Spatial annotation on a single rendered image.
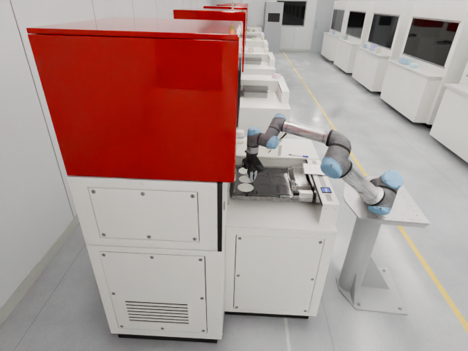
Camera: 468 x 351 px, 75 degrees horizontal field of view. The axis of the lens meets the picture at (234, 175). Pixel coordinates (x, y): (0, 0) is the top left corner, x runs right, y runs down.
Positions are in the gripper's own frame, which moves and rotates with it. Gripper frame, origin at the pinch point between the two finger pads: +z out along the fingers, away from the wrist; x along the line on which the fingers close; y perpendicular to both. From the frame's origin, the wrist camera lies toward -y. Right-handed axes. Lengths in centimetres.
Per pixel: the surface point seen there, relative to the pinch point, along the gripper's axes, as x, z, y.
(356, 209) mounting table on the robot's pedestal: -40, 9, -52
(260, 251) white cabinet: 18.5, 27.0, -30.3
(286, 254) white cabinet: 7.1, 28.1, -40.3
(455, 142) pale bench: -392, 69, -6
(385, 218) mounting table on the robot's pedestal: -46, 9, -67
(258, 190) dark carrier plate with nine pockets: 2.8, 1.4, -8.8
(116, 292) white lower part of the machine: 92, 44, 8
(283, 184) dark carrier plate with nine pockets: -14.3, 1.3, -13.3
